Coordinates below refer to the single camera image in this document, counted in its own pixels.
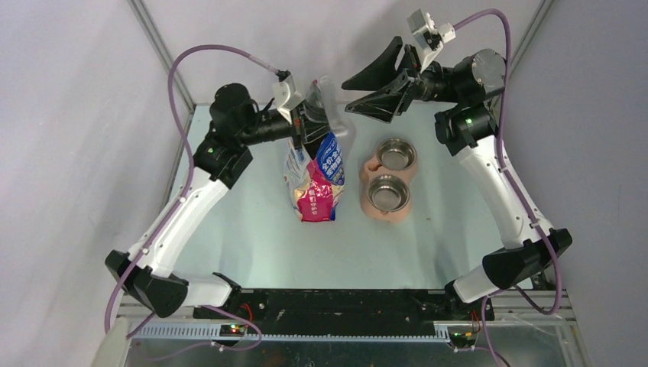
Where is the steel bowl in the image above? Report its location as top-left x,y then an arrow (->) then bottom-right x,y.
375,138 -> 417,171
367,174 -> 410,213

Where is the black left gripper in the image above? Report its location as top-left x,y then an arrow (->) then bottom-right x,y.
238,100 -> 341,152

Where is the clear plastic scoop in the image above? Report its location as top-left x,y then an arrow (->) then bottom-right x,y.
319,75 -> 357,151

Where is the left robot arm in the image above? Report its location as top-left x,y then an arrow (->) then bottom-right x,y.
105,80 -> 335,319

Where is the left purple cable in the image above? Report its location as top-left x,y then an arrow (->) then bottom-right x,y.
103,44 -> 282,352

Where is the aluminium frame front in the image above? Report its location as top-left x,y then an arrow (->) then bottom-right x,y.
133,289 -> 575,342

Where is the pink double bowl stand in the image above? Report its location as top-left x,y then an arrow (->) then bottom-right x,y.
359,138 -> 419,224

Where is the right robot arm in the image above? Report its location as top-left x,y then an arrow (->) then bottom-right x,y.
342,37 -> 572,320

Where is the pet food bag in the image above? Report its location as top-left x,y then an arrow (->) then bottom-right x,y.
283,80 -> 345,222

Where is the near steel bowl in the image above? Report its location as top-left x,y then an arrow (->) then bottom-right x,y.
367,174 -> 410,213

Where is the far steel bowl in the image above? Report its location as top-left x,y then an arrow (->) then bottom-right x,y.
375,138 -> 417,171

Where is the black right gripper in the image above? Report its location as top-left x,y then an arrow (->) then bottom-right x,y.
342,37 -> 464,124

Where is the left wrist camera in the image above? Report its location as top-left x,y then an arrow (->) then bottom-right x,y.
271,70 -> 304,125

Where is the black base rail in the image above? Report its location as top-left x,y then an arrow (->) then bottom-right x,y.
222,288 -> 494,337

